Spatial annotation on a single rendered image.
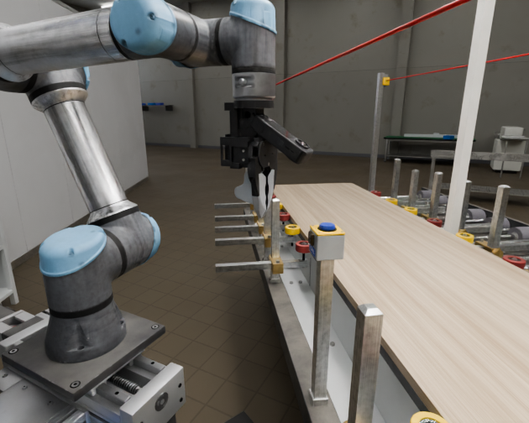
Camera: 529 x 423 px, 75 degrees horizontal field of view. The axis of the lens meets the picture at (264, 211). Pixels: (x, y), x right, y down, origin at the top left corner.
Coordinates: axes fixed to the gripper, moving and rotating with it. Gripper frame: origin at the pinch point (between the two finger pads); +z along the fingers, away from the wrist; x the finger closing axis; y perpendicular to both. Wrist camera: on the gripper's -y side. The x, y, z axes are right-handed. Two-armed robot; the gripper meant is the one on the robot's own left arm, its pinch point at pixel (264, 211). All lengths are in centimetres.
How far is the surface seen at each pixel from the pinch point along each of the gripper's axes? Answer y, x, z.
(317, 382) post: -6, -21, 54
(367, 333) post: -20.7, -0.1, 20.0
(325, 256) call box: -6.4, -19.6, 15.4
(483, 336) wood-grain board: -45, -46, 42
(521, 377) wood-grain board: -51, -32, 42
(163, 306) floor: 156, -125, 132
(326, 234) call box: -6.3, -19.6, 9.8
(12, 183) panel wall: 349, -129, 50
